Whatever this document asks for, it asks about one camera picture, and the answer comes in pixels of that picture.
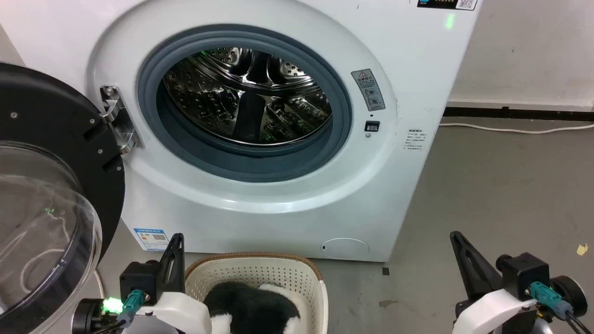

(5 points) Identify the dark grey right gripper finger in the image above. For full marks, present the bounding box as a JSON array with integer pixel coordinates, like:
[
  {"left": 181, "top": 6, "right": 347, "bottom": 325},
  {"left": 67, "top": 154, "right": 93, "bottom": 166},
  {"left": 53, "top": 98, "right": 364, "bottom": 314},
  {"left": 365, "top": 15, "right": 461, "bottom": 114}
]
[{"left": 450, "top": 231, "right": 505, "bottom": 302}]

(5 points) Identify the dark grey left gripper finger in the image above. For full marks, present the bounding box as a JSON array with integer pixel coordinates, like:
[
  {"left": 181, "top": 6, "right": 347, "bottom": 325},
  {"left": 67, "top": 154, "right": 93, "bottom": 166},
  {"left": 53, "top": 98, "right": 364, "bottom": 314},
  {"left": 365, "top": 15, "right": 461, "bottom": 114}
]
[{"left": 159, "top": 233, "right": 186, "bottom": 298}]

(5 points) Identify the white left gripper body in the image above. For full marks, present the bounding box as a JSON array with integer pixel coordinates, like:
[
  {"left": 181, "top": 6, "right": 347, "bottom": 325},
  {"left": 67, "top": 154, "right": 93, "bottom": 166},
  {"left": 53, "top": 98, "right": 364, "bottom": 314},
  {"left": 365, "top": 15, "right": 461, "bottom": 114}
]
[{"left": 122, "top": 291, "right": 213, "bottom": 334}]

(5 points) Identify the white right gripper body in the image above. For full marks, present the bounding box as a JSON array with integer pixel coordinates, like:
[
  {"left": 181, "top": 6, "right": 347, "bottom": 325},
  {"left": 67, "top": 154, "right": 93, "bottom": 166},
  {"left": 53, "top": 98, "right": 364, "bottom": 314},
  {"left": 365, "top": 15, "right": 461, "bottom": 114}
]
[{"left": 452, "top": 288, "right": 540, "bottom": 334}]

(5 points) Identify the white front-load washing machine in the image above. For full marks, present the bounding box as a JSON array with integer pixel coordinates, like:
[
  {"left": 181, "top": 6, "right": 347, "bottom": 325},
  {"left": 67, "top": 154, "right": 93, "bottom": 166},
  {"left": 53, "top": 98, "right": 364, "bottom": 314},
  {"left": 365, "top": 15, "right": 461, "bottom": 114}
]
[{"left": 0, "top": 0, "right": 483, "bottom": 263}]

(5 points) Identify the blue white energy label sticker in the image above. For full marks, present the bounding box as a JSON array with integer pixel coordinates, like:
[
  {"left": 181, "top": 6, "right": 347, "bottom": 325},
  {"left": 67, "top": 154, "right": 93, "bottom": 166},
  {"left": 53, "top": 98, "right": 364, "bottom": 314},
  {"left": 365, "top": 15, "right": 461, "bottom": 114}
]
[{"left": 133, "top": 227, "right": 170, "bottom": 252}]

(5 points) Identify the black and white fluffy fabric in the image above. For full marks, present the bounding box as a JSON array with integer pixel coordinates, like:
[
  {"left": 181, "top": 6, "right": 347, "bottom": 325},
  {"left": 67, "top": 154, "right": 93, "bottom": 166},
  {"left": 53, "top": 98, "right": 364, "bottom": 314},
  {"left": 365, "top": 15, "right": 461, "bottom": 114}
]
[{"left": 203, "top": 281, "right": 303, "bottom": 334}]

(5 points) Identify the cream perforated laundry basket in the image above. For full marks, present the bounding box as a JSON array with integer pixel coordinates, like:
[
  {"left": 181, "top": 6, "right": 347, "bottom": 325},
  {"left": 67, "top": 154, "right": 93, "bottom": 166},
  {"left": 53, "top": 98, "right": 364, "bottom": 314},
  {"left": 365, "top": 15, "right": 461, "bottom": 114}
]
[{"left": 184, "top": 252, "right": 329, "bottom": 334}]

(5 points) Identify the round filter cover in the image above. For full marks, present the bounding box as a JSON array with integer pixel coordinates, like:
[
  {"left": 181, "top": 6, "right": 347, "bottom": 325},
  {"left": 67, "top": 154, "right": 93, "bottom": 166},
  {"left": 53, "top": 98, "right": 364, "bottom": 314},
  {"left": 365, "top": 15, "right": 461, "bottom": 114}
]
[{"left": 321, "top": 238, "right": 371, "bottom": 261}]

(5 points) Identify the grey rubber door gasket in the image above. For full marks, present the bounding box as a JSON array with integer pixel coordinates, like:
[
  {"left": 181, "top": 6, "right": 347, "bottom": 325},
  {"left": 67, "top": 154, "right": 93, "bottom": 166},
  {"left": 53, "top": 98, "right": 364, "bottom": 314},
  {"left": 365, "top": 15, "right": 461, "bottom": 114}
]
[{"left": 137, "top": 24, "right": 353, "bottom": 183}]

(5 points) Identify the small text label sticker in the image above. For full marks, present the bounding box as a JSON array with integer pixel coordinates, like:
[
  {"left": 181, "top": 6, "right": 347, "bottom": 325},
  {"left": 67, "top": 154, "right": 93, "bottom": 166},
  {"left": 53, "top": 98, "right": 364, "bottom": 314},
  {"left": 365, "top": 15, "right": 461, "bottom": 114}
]
[{"left": 402, "top": 128, "right": 426, "bottom": 152}]

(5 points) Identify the chrome door hinge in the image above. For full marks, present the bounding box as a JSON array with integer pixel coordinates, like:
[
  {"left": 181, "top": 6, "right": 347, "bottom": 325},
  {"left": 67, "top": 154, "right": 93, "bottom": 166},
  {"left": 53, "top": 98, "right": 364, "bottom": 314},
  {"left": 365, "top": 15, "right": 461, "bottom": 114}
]
[{"left": 100, "top": 85, "right": 145, "bottom": 155}]

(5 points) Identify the black baseboard strip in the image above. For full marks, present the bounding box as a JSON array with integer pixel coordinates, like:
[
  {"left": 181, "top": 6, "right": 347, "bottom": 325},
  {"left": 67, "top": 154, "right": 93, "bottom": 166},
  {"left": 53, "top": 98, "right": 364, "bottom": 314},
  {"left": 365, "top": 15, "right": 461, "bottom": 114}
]
[{"left": 443, "top": 106, "right": 594, "bottom": 122}]

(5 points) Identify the stainless steel washer drum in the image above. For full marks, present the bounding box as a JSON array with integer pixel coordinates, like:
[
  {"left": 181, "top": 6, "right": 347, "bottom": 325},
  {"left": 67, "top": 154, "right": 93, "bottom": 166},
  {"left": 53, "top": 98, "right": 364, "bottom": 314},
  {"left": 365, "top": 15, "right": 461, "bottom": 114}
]
[{"left": 162, "top": 46, "right": 333, "bottom": 147}]

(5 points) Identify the black round washer door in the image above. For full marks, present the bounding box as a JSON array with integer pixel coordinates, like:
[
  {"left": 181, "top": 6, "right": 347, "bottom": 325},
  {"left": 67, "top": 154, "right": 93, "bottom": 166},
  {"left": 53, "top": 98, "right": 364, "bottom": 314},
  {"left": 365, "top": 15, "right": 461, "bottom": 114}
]
[{"left": 0, "top": 63, "right": 126, "bottom": 334}]

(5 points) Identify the grey warning sticker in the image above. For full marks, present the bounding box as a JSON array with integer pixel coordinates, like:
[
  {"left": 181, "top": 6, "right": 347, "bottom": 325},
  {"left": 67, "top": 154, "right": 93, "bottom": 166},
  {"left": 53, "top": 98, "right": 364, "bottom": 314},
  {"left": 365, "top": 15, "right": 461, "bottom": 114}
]
[{"left": 351, "top": 69, "right": 386, "bottom": 112}]

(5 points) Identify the teal plug left camera cable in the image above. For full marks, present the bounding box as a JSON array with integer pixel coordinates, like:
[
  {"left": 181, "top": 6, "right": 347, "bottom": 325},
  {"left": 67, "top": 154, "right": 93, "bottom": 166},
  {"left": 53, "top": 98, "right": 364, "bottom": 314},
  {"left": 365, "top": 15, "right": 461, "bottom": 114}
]
[{"left": 93, "top": 289, "right": 146, "bottom": 334}]

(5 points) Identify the teal plug camera cable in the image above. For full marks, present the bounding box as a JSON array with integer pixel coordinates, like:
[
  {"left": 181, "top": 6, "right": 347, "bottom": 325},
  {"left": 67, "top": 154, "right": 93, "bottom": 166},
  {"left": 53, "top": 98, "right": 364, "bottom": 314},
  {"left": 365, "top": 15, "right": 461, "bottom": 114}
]
[
  {"left": 93, "top": 289, "right": 146, "bottom": 334},
  {"left": 529, "top": 281, "right": 594, "bottom": 334}
]

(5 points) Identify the teal plug right camera cable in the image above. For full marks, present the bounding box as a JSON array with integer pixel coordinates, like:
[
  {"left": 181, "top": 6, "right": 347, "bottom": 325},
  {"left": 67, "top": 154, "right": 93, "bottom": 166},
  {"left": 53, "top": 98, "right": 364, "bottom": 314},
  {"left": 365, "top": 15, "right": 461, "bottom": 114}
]
[{"left": 529, "top": 281, "right": 594, "bottom": 334}]

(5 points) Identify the white floor cable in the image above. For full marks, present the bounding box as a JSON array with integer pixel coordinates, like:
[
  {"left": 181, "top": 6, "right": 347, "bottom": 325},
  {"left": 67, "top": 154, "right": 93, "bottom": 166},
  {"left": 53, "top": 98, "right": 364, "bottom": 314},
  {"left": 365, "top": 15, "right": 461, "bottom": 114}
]
[{"left": 439, "top": 122, "right": 594, "bottom": 135}]

